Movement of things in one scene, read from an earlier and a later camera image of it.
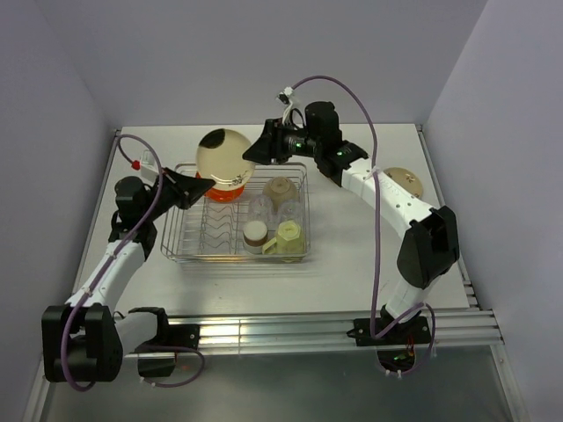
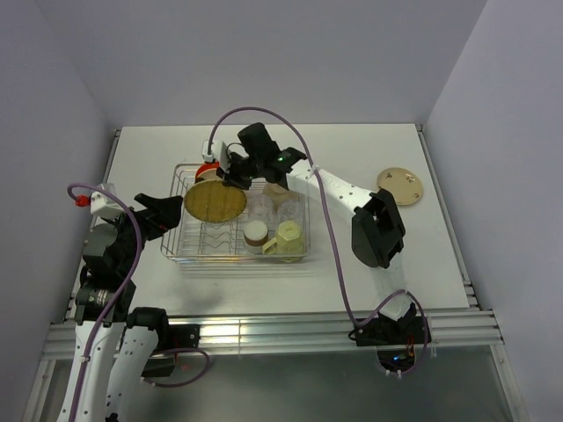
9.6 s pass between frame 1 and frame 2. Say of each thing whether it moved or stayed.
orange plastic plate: moved
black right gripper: moved
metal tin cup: stayed
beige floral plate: stayed
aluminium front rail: stayed
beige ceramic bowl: stayed
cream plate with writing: moved
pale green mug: stayed
